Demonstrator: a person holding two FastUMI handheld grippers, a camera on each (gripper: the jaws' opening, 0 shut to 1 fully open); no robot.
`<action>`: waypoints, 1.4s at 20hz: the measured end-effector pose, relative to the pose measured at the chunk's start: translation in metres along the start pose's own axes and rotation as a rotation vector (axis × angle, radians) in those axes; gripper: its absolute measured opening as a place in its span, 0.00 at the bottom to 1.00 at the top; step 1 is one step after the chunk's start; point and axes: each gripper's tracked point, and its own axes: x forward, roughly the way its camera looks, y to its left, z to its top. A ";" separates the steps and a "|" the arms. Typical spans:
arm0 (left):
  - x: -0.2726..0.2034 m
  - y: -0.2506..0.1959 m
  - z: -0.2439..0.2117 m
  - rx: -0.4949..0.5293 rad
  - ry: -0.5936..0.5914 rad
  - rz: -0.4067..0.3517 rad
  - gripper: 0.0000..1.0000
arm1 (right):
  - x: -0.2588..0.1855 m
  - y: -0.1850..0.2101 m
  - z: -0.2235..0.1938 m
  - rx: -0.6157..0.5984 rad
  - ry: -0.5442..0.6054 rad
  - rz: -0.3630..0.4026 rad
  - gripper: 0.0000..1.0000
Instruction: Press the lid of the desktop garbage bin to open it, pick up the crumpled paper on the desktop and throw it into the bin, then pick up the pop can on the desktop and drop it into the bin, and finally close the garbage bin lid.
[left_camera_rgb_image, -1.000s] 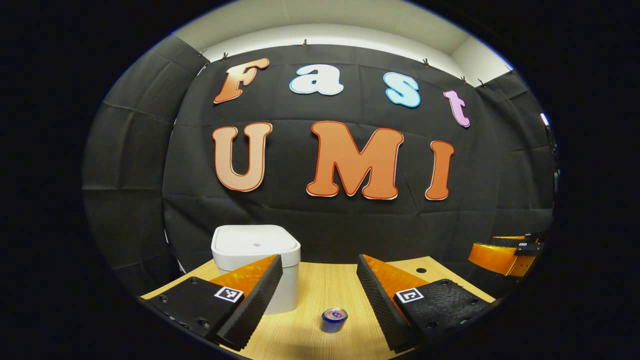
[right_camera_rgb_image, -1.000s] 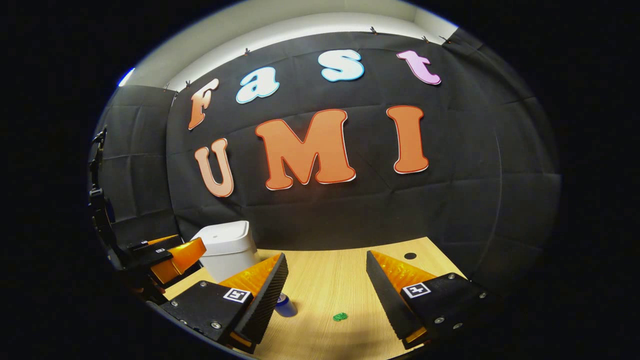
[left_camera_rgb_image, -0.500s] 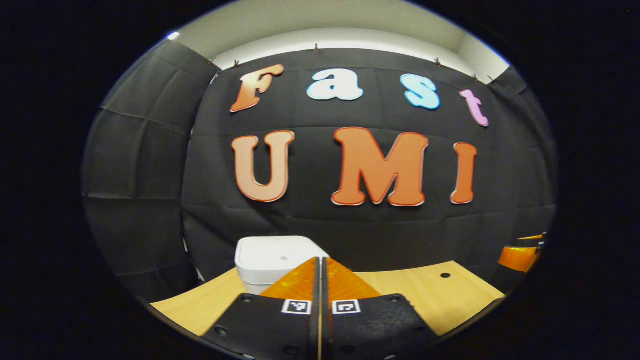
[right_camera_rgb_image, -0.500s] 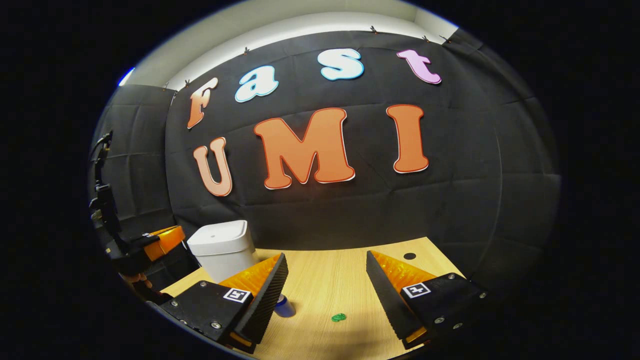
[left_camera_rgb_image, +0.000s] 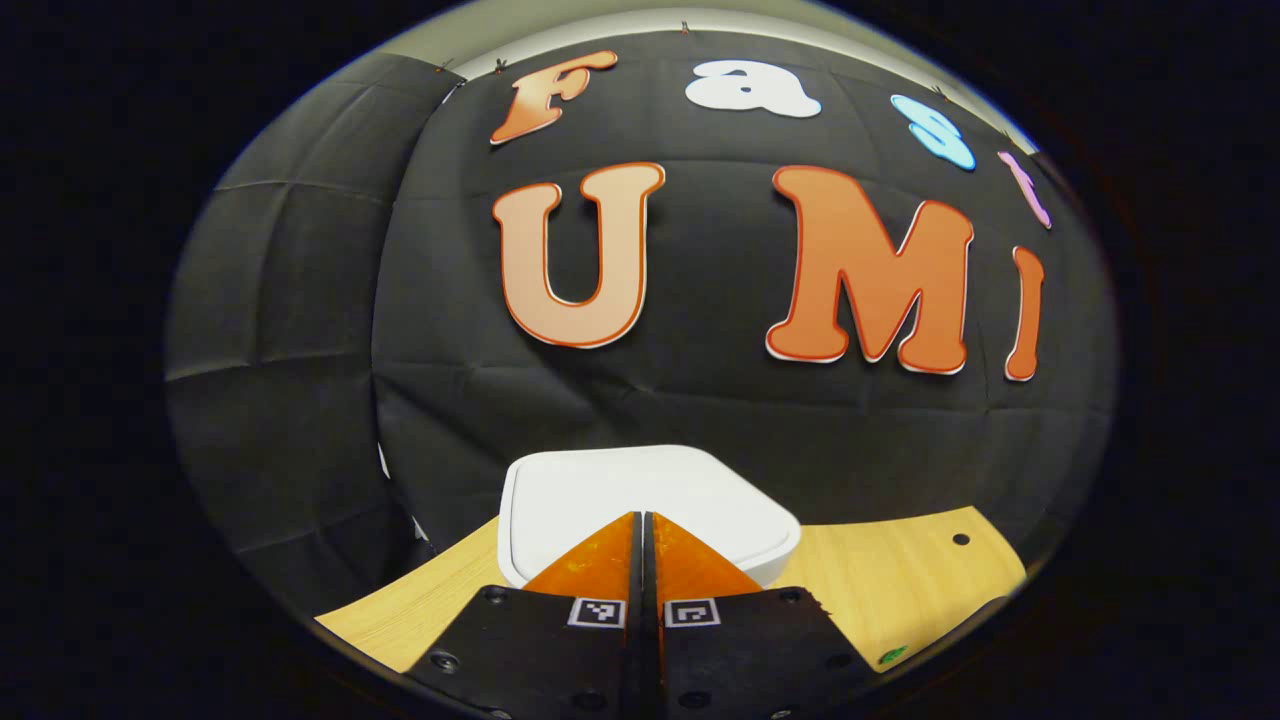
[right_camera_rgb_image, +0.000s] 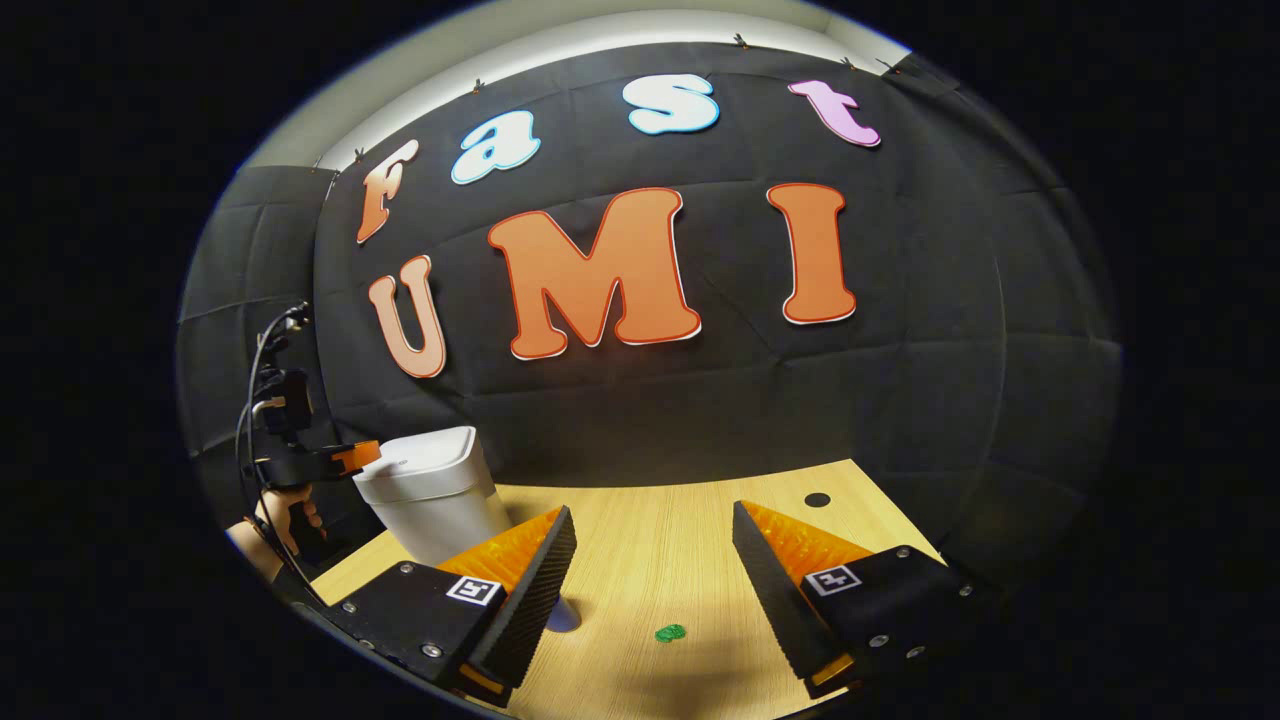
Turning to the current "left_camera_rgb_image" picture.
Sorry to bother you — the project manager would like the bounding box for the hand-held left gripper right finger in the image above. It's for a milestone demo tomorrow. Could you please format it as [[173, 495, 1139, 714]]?
[[645, 511, 881, 720]]

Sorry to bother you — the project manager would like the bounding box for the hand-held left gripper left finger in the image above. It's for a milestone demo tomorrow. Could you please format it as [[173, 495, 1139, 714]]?
[[405, 511, 646, 720]]

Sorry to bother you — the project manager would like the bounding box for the white desktop garbage bin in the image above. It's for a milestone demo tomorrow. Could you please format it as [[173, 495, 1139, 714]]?
[[497, 445, 802, 589]]

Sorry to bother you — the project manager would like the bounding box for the wooden desktop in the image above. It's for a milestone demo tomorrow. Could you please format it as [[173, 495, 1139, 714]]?
[[315, 506, 1028, 676]]

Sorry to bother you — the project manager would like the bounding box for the black backdrop cloth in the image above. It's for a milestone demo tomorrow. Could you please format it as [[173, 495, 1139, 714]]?
[[165, 30, 1119, 621]]

